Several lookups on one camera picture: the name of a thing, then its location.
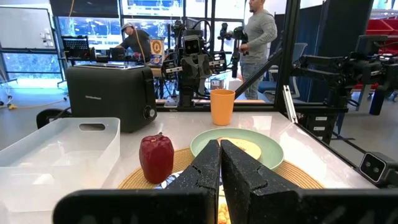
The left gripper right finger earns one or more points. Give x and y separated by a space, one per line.
242 177

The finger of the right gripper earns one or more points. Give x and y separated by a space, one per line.
204 67
189 67

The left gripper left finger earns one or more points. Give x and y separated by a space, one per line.
202 168

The red apple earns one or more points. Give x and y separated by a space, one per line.
157 158

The black robot arm on stand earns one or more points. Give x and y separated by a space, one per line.
236 46

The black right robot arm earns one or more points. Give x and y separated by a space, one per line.
186 93

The blue patterned paper bowl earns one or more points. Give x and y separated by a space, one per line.
169 182

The pale green plate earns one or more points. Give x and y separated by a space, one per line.
267 146

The cereal pieces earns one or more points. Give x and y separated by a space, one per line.
222 214

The orange cup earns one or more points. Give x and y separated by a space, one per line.
222 107

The person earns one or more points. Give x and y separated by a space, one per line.
259 34
138 40

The round woven straw placemat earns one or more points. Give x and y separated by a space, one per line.
298 177

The black toaster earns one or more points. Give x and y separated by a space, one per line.
105 96

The black controller box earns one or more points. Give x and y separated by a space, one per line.
320 137

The blue chair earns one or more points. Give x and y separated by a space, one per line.
301 51

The black perforated panel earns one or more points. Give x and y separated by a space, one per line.
75 47

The black rounded object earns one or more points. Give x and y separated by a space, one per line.
46 118

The dark blue partition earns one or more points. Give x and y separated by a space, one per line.
335 25

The clear plastic container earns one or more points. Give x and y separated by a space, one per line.
46 161

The whiteboard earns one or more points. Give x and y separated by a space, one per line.
21 28

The red storage bins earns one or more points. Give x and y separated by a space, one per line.
377 26

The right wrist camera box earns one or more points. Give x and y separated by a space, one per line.
191 46

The white strip bracket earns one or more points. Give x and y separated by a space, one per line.
289 102

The black stereo camera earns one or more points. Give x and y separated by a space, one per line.
374 168

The black robot arm with camera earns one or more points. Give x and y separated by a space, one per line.
342 71

